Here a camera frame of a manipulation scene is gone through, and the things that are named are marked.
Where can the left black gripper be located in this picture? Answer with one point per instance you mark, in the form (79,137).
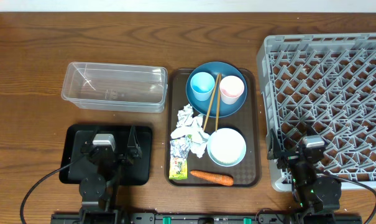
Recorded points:
(128,160)

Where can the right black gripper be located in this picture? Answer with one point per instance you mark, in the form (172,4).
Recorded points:
(288,157)

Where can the light blue rice bowl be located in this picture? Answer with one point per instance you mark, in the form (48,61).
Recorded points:
(226,147)

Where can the foil snack wrapper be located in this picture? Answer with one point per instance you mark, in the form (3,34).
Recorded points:
(179,151)

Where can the small white tissue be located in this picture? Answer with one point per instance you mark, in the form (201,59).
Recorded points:
(185,116)

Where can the orange carrot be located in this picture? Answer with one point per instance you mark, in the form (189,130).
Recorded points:
(214,178)

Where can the large white tissue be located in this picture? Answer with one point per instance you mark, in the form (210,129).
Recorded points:
(198,137)

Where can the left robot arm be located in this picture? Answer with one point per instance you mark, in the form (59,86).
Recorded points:
(99,189)

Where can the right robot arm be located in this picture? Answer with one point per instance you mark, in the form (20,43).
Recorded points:
(318,196)

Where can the grey dishwasher rack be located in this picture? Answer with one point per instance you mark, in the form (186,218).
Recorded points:
(327,81)

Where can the black plastic tray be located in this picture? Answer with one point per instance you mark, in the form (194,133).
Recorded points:
(78,134)

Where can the clear plastic bin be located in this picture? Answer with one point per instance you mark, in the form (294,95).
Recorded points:
(116,87)

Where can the pink cup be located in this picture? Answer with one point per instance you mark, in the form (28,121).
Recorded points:
(231,87)

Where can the brown serving tray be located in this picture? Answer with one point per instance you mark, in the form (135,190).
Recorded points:
(247,173)

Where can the left wooden chopstick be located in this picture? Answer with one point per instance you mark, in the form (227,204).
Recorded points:
(211,101)

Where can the dark blue plate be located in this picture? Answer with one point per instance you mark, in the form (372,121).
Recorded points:
(215,68)

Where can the light blue cup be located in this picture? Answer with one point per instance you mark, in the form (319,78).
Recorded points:
(202,84)

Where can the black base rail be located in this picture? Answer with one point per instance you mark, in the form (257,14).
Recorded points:
(150,218)

